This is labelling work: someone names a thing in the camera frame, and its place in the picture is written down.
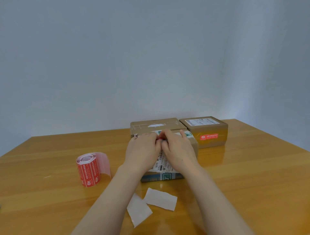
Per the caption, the person's left hand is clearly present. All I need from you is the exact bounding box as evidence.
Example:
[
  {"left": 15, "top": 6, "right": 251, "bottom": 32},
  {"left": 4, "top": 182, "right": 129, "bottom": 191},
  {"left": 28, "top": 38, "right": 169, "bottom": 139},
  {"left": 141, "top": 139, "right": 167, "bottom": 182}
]
[{"left": 120, "top": 132, "right": 163, "bottom": 173}]

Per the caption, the person's right hand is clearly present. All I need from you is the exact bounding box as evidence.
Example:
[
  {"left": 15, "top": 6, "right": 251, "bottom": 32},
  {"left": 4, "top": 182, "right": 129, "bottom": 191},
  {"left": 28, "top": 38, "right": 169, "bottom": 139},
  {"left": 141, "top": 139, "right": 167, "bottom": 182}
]
[{"left": 158, "top": 129, "right": 202, "bottom": 174}]

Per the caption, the box with green GT tape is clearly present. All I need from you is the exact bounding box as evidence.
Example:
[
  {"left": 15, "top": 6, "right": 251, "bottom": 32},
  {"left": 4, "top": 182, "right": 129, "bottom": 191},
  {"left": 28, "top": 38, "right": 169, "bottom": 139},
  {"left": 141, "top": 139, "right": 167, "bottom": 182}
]
[{"left": 134, "top": 129, "right": 199, "bottom": 183}]

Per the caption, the wide cardboard box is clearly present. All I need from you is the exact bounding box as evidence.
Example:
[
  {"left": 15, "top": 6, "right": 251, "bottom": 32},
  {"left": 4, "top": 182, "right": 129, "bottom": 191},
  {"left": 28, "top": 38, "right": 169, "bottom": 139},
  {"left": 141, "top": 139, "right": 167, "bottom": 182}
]
[{"left": 130, "top": 118, "right": 188, "bottom": 139}]

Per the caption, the cardboard box with torn tape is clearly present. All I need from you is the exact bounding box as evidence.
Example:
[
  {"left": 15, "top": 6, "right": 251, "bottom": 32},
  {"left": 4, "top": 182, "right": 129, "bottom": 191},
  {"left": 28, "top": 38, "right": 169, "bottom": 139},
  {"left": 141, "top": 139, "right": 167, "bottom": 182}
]
[{"left": 179, "top": 116, "right": 229, "bottom": 149}]

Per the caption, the white backing paper piece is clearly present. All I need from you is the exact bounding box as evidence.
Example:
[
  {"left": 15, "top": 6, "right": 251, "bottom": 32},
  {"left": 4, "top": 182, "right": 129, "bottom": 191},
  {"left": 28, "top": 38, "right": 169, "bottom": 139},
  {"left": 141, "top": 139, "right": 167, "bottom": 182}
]
[
  {"left": 126, "top": 192, "right": 153, "bottom": 229},
  {"left": 143, "top": 187, "right": 178, "bottom": 212}
]

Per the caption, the roll of red stickers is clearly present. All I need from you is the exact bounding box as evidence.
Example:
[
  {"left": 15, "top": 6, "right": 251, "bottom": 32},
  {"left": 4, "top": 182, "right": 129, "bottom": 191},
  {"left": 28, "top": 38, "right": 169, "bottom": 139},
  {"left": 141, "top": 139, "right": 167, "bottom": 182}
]
[{"left": 75, "top": 152, "right": 112, "bottom": 188}]

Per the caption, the person's left forearm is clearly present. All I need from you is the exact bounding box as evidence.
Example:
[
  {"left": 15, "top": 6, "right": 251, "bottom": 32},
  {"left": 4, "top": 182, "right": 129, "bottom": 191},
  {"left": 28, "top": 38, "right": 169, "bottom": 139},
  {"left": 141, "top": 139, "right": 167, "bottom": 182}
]
[{"left": 71, "top": 166, "right": 143, "bottom": 235}]

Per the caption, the person's right forearm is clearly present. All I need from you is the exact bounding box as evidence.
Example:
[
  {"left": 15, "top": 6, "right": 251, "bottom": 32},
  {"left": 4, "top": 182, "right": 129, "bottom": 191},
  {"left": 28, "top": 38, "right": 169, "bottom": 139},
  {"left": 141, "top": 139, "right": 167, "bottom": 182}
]
[{"left": 183, "top": 166, "right": 256, "bottom": 235}]

